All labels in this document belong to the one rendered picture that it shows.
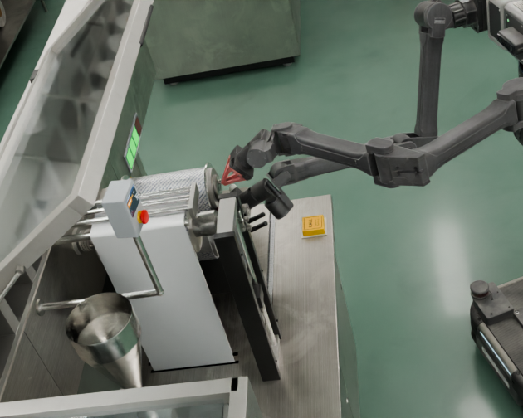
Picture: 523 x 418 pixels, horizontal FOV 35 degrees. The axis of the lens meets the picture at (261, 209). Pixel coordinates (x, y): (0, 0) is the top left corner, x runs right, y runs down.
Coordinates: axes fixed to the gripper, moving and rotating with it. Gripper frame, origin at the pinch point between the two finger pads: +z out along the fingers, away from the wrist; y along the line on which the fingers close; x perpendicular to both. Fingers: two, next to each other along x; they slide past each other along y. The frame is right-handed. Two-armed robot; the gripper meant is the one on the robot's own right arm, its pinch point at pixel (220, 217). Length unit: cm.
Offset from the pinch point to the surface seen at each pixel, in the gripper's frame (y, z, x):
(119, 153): 18.2, 18.5, 29.0
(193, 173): -6.7, -9.4, 20.9
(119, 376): -83, -8, 30
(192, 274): -41.6, -8.5, 15.2
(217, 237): -49, -27, 25
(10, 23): 364, 226, 26
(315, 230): 6.5, -15.6, -27.0
